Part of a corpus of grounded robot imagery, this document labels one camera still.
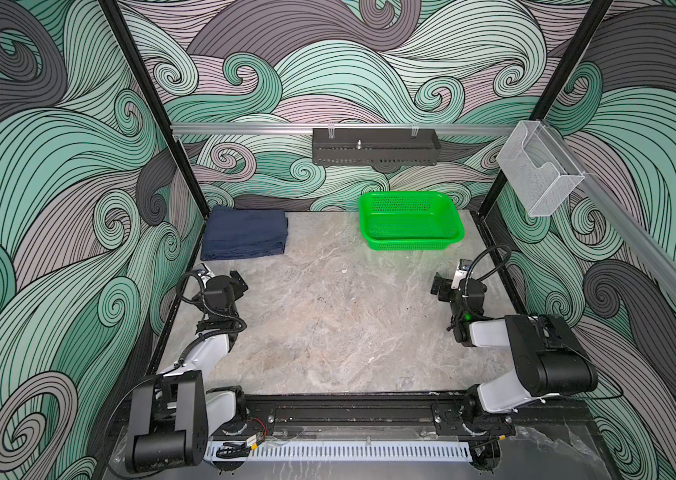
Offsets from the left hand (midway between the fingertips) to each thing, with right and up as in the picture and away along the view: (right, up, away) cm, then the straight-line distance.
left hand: (219, 276), depth 87 cm
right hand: (+73, 0, +6) cm, 73 cm away
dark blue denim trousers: (-7, +13, +31) cm, 34 cm away
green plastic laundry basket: (+65, +18, +31) cm, 74 cm away
